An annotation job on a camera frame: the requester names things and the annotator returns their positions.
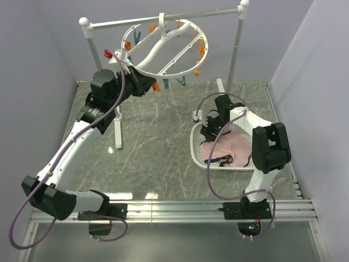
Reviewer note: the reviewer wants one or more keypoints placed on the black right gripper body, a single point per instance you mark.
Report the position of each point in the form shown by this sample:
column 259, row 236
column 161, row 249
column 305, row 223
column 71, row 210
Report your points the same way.
column 216, row 124

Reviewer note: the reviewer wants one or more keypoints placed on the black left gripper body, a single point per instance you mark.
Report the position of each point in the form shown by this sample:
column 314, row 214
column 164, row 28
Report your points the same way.
column 131, row 83

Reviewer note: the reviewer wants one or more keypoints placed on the orange front clothes peg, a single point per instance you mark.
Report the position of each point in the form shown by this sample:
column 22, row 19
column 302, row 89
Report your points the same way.
column 156, row 87

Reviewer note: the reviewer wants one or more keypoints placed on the orange clothes peg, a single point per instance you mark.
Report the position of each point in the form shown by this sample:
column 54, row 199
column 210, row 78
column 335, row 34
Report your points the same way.
column 127, row 45
column 156, row 87

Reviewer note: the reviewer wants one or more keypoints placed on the white perforated plastic basket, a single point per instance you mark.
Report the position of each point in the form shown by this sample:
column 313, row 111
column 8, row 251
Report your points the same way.
column 196, row 138

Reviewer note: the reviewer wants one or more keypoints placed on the pink underwear navy trim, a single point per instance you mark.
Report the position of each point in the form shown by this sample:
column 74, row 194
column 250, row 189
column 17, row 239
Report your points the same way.
column 231, row 151

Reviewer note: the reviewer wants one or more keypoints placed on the white round clip hanger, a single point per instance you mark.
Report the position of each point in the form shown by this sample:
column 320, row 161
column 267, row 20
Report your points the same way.
column 162, row 55

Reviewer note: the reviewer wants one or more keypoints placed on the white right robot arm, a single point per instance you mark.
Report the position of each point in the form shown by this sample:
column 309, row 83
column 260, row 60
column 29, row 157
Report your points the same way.
column 270, row 153

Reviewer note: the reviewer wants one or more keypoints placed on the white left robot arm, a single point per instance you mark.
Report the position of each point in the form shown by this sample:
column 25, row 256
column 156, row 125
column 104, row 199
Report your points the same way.
column 48, row 190

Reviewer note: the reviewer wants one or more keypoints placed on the teal front clothes peg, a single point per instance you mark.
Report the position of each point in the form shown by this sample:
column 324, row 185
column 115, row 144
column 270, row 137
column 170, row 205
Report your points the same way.
column 166, row 83

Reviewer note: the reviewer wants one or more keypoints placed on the teal front right peg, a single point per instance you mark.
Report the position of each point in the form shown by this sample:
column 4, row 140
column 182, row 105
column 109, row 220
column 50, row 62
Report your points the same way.
column 182, row 81

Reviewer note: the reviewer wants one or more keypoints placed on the orange left clothes peg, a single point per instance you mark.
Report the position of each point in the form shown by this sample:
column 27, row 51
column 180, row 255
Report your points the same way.
column 127, row 45

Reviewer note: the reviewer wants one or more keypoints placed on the teal left back peg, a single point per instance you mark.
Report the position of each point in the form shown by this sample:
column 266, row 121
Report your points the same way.
column 137, row 37

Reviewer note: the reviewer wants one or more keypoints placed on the orange back left peg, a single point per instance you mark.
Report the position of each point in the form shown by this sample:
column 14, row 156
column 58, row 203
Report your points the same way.
column 152, row 27

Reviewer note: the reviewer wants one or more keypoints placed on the orange right upper peg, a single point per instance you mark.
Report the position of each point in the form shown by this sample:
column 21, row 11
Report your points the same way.
column 202, row 48

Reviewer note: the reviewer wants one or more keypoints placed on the orange right back peg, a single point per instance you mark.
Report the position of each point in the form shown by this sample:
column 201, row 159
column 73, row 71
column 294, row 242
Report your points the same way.
column 196, row 34

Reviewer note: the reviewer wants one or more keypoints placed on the white clothes rack stand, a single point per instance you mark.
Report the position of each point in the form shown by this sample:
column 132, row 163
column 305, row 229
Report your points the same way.
column 108, row 87

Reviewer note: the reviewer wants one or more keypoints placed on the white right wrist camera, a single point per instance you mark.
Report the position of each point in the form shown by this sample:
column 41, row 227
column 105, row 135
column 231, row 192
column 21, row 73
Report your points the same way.
column 197, row 116

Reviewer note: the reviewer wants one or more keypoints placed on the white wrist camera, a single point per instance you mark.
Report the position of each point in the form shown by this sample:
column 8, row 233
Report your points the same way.
column 118, row 60
column 197, row 116

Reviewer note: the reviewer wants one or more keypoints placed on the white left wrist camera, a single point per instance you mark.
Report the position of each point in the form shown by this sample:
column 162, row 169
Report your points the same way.
column 118, row 60

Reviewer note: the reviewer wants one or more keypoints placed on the aluminium mounting rail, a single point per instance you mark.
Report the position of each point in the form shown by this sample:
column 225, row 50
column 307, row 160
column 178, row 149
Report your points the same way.
column 208, row 211

